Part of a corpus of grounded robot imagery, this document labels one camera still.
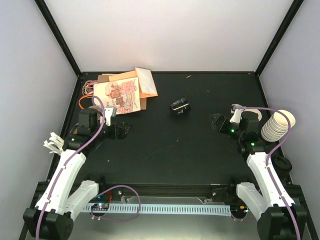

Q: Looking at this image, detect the stack of paper cups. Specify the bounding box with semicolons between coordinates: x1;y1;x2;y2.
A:
261;109;296;143

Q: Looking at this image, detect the printed white paper bag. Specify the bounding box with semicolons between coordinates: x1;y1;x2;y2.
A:
78;77;142;115

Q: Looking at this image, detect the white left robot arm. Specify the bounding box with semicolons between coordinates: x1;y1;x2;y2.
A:
23;106;131;240

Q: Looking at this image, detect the white slotted cable rail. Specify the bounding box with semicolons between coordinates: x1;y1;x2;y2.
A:
81;203;232;217

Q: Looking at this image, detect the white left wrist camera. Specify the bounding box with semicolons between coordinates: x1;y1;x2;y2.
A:
104;105;117;127

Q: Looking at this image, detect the stack of black lids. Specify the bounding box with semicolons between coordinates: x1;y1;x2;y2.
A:
271;156;293;178

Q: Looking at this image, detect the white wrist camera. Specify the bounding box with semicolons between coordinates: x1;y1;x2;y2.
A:
229;104;244;124
104;105;117;127

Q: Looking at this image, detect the orange kraft paper bag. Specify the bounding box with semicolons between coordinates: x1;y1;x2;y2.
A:
108;67;158;99

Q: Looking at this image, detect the brown kraft paper bag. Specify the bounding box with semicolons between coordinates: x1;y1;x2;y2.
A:
93;71;147;115

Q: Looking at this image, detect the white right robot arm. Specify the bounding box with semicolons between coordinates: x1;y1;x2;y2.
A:
209;111;307;240

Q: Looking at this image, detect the black coffee cup lid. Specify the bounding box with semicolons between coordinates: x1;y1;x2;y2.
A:
169;97;191;116

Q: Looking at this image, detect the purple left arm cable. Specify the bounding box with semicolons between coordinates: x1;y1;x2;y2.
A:
38;96;142;236

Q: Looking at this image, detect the single paper coffee cup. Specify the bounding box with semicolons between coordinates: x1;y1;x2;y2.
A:
242;109;262;123

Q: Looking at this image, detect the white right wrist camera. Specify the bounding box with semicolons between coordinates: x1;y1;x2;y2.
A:
229;104;244;124

